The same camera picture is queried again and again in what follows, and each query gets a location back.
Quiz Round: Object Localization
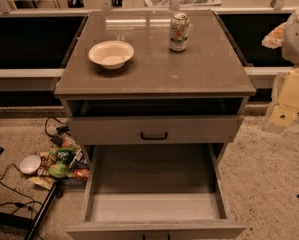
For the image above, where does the grey drawer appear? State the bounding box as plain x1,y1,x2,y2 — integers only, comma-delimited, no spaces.
68,115,243,145
67,144,245,240

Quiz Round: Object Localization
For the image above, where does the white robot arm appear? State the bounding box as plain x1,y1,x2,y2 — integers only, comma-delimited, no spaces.
262,6,299,132

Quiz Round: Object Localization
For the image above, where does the grey three-drawer cabinet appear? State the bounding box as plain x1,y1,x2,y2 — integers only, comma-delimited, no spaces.
53,9,257,240

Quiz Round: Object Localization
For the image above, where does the white paper bowl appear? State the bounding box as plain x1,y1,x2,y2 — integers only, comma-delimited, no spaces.
88,40,134,70

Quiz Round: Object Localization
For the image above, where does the green white soda can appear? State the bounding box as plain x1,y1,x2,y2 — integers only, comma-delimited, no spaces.
169,12,189,52

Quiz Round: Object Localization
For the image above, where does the green chip bag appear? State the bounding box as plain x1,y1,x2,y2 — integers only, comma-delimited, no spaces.
48,148,74,179

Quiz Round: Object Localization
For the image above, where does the small white floor bowl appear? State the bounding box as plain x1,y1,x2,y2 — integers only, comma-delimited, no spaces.
19,155,41,175

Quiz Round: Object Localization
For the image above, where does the black stand base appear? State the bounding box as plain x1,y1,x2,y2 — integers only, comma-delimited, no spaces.
0,183,61,240

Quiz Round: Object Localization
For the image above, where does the black floor cable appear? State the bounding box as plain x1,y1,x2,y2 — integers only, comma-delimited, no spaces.
0,163,45,218

